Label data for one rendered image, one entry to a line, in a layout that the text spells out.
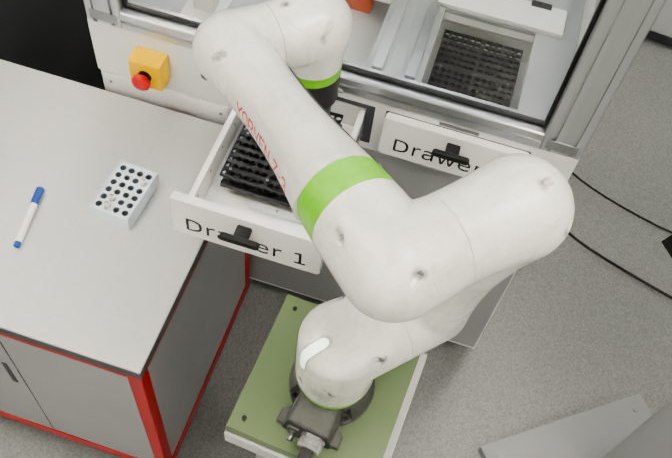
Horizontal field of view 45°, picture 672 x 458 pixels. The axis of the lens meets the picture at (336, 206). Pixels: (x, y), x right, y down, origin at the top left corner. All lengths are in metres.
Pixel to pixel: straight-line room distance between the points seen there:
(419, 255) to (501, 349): 1.62
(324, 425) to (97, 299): 0.50
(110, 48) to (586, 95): 0.96
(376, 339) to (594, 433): 1.26
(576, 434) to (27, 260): 1.49
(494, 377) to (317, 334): 1.24
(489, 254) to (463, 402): 1.49
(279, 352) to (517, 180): 0.70
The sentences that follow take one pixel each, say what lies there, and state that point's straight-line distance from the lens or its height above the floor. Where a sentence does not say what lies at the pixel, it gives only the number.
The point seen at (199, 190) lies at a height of 0.88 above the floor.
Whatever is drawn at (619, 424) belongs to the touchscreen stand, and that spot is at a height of 0.04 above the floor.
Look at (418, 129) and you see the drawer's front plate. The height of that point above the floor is 0.92.
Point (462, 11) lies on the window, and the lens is 1.42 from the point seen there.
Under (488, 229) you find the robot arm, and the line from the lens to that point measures 0.86.
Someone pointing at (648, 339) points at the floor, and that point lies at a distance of 2.61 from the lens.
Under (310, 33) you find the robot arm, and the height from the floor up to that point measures 1.34.
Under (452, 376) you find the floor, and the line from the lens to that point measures 2.36.
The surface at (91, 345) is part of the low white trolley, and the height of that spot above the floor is 0.76.
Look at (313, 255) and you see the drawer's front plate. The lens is 1.45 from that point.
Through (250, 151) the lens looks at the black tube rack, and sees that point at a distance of 1.55.
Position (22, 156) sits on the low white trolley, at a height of 0.76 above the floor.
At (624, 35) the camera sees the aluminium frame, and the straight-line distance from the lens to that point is 1.39.
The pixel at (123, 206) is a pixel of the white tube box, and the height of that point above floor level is 0.80.
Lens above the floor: 2.13
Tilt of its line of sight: 56 degrees down
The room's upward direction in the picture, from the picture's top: 9 degrees clockwise
